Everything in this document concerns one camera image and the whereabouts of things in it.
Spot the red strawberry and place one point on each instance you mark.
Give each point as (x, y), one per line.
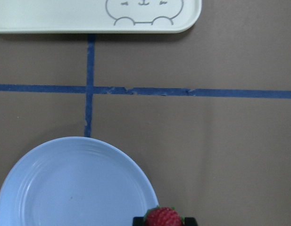
(162, 216)

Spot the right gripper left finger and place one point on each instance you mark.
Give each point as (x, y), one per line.
(138, 221)

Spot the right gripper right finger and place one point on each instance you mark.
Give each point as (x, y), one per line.
(190, 221)

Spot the cream bear print tray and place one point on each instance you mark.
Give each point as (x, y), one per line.
(98, 16)

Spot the blue round plate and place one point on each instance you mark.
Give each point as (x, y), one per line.
(75, 181)

